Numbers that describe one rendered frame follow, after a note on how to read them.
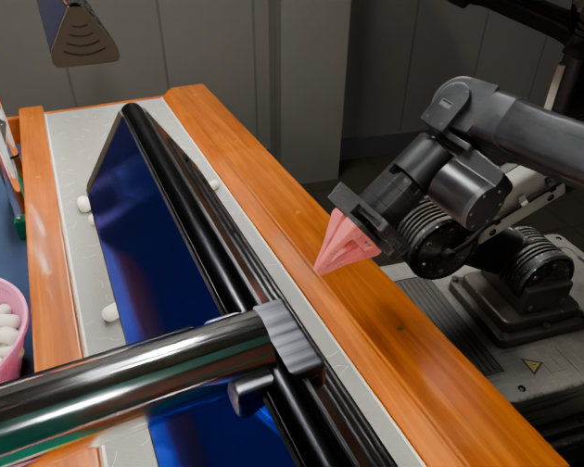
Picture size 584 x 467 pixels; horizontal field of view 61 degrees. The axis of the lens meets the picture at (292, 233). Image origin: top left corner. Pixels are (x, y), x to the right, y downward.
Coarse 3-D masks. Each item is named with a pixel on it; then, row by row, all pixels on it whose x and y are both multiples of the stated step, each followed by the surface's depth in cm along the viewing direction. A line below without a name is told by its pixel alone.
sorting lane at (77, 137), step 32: (64, 128) 120; (96, 128) 120; (64, 160) 106; (96, 160) 106; (64, 192) 96; (224, 192) 96; (64, 224) 86; (96, 256) 80; (96, 288) 73; (288, 288) 74; (96, 320) 68; (320, 320) 68; (96, 352) 63; (352, 384) 60; (384, 416) 56; (128, 448) 53
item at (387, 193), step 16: (384, 176) 58; (400, 176) 56; (352, 192) 59; (368, 192) 58; (384, 192) 57; (400, 192) 56; (416, 192) 57; (368, 208) 56; (384, 208) 57; (400, 208) 57; (368, 224) 59; (384, 224) 54; (400, 240) 56
